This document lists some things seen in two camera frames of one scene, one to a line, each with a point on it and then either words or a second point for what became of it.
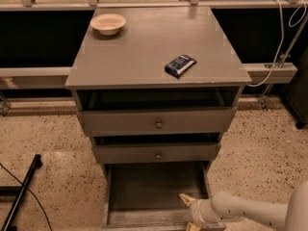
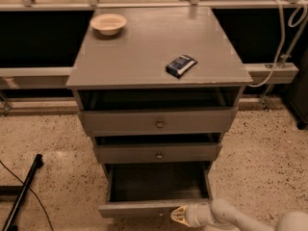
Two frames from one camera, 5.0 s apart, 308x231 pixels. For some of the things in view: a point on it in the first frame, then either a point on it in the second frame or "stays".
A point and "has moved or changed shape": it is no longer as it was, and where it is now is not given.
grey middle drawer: [157, 152] stays
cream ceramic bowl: [109, 24] stays
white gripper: [197, 212] → [194, 216]
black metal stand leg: [18, 192] stays
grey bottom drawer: [146, 195] has moved or changed shape
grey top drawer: [157, 120] stays
